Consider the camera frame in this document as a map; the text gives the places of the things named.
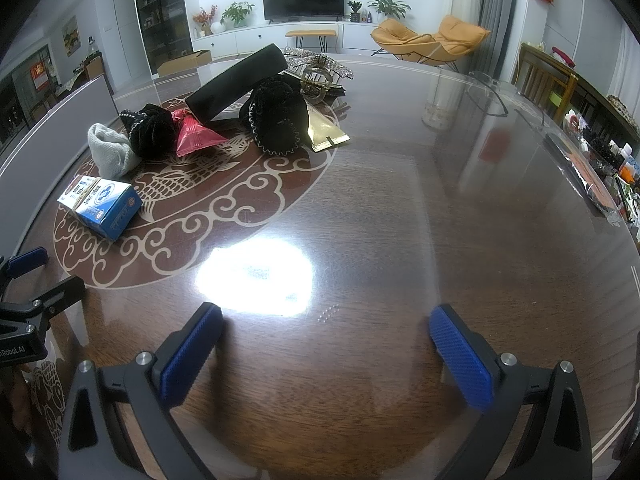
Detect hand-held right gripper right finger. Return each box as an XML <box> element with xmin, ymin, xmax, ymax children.
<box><xmin>429</xmin><ymin>302</ymin><xmax>596</xmax><ymax>480</ymax></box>

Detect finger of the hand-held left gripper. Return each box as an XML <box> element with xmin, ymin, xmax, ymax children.
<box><xmin>0</xmin><ymin>246</ymin><xmax>49</xmax><ymax>286</ymax></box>
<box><xmin>0</xmin><ymin>275</ymin><xmax>87</xmax><ymax>331</ymax></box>

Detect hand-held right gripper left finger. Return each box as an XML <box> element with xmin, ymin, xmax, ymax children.
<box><xmin>57</xmin><ymin>301</ymin><xmax>226</xmax><ymax>480</ymax></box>

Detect long black box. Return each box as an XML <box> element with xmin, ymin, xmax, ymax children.
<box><xmin>191</xmin><ymin>43</ymin><xmax>289</xmax><ymax>125</ymax></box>

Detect brown patterned desktop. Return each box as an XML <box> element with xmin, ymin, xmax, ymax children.
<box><xmin>0</xmin><ymin>52</ymin><xmax>640</xmax><ymax>480</ymax></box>

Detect blue white medicine box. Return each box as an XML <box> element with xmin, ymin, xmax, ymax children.
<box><xmin>56</xmin><ymin>174</ymin><xmax>143</xmax><ymax>242</ymax></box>

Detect grey white cloth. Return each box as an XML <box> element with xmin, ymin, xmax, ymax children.
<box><xmin>87</xmin><ymin>122</ymin><xmax>143</xmax><ymax>178</ymax></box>

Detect grey partition board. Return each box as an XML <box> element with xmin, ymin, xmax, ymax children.
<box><xmin>0</xmin><ymin>74</ymin><xmax>115</xmax><ymax>201</ymax></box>

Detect small black scrunchie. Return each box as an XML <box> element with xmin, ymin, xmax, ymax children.
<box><xmin>119</xmin><ymin>103</ymin><xmax>178</xmax><ymax>153</ymax></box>

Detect red snack packet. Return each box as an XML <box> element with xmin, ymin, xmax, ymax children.
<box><xmin>171</xmin><ymin>107</ymin><xmax>227</xmax><ymax>157</ymax></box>

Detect clear plastic bag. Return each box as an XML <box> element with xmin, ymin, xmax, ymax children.
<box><xmin>545</xmin><ymin>132</ymin><xmax>621</xmax><ymax>221</ymax></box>

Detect cardboard box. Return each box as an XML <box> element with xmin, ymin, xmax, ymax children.
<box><xmin>156</xmin><ymin>50</ymin><xmax>213</xmax><ymax>78</ymax></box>

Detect cluttered small bottles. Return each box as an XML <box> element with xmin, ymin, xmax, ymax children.
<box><xmin>562</xmin><ymin>110</ymin><xmax>640</xmax><ymax>221</ymax></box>

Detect gold packet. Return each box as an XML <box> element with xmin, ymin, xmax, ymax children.
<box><xmin>300</xmin><ymin>105</ymin><xmax>351</xmax><ymax>153</ymax></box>

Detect black glass display cabinet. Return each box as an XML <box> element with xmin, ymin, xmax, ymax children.
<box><xmin>131</xmin><ymin>0</ymin><xmax>193</xmax><ymax>81</ymax></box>

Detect gold hair claw clip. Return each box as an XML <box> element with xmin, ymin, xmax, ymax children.
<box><xmin>297</xmin><ymin>62</ymin><xmax>346</xmax><ymax>101</ymax></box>

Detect dark wooden sideboard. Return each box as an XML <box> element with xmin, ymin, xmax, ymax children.
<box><xmin>520</xmin><ymin>42</ymin><xmax>640</xmax><ymax>141</ymax></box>

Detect red flowers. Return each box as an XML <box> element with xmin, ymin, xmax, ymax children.
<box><xmin>192</xmin><ymin>5</ymin><xmax>219</xmax><ymax>36</ymax></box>

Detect white television cabinet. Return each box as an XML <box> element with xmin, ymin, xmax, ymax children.
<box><xmin>191</xmin><ymin>20</ymin><xmax>396</xmax><ymax>58</ymax></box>

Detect green potted plant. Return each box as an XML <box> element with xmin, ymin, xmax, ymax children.
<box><xmin>220</xmin><ymin>1</ymin><xmax>255</xmax><ymax>30</ymax></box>

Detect orange lounge chair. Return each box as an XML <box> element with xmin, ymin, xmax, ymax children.
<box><xmin>371</xmin><ymin>15</ymin><xmax>492</xmax><ymax>68</ymax></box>

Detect orange bench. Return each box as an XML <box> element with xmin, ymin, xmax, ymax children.
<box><xmin>285</xmin><ymin>29</ymin><xmax>338</xmax><ymax>53</ymax></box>

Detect grey curtain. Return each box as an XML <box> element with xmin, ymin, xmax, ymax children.
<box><xmin>482</xmin><ymin>0</ymin><xmax>521</xmax><ymax>83</ymax></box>

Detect large leafy potted plant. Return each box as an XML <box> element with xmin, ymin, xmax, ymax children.
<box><xmin>368</xmin><ymin>0</ymin><xmax>412</xmax><ymax>23</ymax></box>

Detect black television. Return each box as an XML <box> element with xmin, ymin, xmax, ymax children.
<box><xmin>261</xmin><ymin>0</ymin><xmax>346</xmax><ymax>25</ymax></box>

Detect framed wall painting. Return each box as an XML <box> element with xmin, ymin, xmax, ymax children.
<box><xmin>61</xmin><ymin>15</ymin><xmax>80</xmax><ymax>57</ymax></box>

